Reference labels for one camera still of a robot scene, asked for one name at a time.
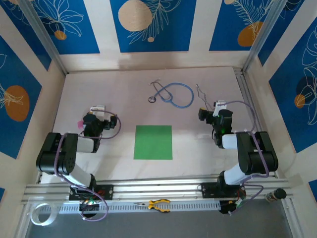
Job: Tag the green square paper sheet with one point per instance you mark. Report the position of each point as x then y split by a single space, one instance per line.
153 142

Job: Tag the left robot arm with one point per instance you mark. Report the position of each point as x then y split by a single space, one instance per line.
52 153

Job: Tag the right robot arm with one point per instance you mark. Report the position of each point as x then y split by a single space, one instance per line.
257 153

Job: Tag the blue stethoscope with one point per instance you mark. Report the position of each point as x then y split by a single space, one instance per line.
151 99

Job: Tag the small bottle with black cap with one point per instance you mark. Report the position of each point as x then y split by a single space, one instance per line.
280 193

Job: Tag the yellow black pliers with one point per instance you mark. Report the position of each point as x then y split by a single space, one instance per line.
152 204

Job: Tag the clear tape roll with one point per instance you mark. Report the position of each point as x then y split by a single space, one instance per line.
33 215

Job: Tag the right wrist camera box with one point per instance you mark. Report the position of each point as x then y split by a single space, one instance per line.
219 105

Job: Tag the aluminium side rail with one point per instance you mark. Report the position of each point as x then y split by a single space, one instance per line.
244 86
39 179

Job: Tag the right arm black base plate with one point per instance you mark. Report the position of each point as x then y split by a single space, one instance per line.
208 189

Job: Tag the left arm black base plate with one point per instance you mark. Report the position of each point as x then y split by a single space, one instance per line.
109 192

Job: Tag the long aluminium mounting rail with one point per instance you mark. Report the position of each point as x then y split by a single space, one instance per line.
161 191

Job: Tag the aluminium frame post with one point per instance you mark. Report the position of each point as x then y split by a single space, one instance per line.
262 34
47 42

